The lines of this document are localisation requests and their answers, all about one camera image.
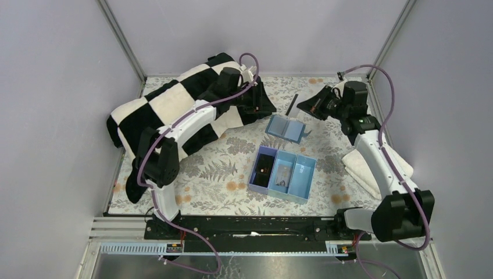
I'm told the teal leather card holder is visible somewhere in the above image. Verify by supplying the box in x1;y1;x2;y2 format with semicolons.
265;115;311;144

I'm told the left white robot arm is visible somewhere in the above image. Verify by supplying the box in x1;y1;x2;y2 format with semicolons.
135;67;275;230

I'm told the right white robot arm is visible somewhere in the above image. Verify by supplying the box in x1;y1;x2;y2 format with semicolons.
297;81;435;243

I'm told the black card in box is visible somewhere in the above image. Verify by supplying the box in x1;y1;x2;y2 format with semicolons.
253;154;274;188

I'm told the VIP card in box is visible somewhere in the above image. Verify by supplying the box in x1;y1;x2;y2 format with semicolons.
274;164;292;188

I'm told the black white checkered blanket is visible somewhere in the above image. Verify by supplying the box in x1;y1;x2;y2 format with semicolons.
106;52;277;203

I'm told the white folded towel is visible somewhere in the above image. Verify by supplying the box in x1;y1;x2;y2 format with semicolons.
342;146;414;200

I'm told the purple open box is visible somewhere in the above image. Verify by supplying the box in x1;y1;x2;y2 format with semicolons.
248;145;278;195

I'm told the floral patterned table mat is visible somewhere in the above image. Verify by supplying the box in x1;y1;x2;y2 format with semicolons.
106;77;379;216

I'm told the light blue middle box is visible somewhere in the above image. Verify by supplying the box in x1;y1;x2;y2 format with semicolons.
267;151;297;199

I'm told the light blue box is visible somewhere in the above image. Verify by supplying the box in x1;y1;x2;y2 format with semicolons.
267;151;297;199
287;155;317;205

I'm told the light blue right box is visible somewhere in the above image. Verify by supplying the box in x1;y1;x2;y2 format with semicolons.
287;155;317;205

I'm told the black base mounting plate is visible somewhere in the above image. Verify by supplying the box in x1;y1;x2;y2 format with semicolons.
144;215;360;253

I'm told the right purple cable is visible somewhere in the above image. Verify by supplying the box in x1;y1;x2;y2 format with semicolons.
337;65;431;278

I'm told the purple cable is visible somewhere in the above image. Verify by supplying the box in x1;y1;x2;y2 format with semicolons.
137;52;260;275
337;65;431;278

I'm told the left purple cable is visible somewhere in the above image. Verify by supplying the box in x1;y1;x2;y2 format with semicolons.
137;52;260;275

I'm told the aluminium frame rail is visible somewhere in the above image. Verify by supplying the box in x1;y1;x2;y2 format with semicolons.
91;214;424;242

